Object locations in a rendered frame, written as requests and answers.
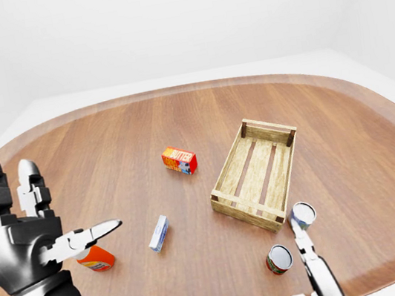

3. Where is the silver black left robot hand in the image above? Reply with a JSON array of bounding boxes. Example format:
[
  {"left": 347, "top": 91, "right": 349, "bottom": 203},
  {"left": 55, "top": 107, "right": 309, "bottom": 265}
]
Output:
[{"left": 0, "top": 131, "right": 131, "bottom": 296}]

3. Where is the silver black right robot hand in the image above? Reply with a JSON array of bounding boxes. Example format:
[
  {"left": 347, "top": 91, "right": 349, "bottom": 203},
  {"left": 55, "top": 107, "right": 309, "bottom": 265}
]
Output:
[{"left": 250, "top": 211, "right": 349, "bottom": 296}]

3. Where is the red green tomato sauce tin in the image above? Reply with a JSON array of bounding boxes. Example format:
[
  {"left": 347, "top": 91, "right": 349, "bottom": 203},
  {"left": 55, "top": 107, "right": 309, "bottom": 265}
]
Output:
[{"left": 263, "top": 242, "right": 296, "bottom": 277}]

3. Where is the wooden slat tray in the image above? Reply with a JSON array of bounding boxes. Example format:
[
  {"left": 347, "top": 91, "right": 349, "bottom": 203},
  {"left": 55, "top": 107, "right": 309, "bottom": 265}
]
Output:
[{"left": 198, "top": 111, "right": 313, "bottom": 243}]

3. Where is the blue white tin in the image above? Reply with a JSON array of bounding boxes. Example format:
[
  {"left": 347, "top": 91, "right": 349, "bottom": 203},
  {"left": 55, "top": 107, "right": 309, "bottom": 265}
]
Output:
[{"left": 287, "top": 200, "right": 319, "bottom": 234}]

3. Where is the orange white bottle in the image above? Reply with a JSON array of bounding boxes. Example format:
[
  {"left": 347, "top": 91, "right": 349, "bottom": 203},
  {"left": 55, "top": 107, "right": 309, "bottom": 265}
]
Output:
[{"left": 74, "top": 242, "right": 117, "bottom": 276}]

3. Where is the small blue white box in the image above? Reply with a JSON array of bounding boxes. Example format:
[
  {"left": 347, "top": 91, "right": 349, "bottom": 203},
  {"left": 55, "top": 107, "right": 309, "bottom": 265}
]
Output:
[{"left": 144, "top": 214, "right": 174, "bottom": 254}]

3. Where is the red butter box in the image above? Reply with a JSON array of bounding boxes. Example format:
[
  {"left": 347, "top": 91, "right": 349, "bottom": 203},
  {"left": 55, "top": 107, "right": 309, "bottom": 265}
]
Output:
[{"left": 160, "top": 142, "right": 200, "bottom": 180}]

